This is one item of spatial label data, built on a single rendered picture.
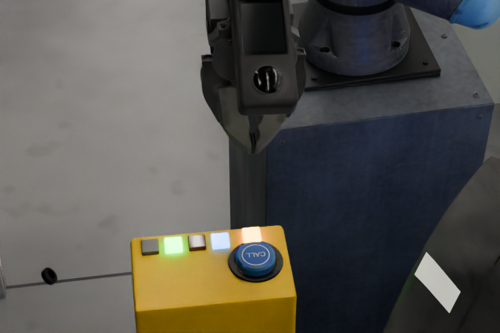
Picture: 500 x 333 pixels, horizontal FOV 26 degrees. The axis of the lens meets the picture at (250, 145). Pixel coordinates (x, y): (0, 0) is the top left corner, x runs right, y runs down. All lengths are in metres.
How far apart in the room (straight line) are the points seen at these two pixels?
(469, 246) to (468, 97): 0.80
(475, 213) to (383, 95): 0.77
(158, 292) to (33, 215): 1.63
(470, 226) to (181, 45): 2.55
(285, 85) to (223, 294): 0.30
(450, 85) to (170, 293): 0.54
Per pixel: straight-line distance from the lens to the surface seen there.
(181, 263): 1.10
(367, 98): 1.41
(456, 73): 1.47
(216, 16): 0.91
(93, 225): 2.64
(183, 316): 1.08
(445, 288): 0.62
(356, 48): 1.41
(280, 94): 0.84
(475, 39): 2.85
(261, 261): 1.09
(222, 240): 1.11
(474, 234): 0.65
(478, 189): 0.66
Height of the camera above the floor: 1.90
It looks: 42 degrees down
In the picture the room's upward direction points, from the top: straight up
